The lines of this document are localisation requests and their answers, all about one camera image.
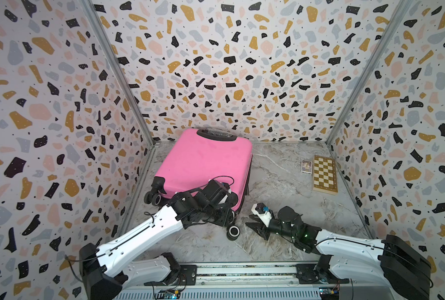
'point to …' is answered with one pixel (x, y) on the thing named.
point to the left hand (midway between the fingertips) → (231, 216)
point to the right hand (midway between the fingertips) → (249, 220)
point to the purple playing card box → (306, 167)
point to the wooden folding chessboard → (324, 177)
